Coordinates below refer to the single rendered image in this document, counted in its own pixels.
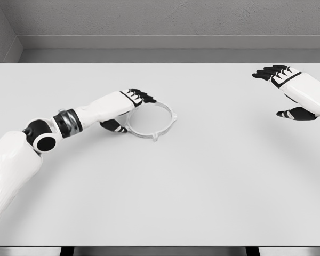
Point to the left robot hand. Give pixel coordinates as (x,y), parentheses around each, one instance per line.
(117,104)

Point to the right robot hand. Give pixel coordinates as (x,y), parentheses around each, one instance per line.
(304,90)

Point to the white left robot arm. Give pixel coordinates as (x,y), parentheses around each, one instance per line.
(13,160)

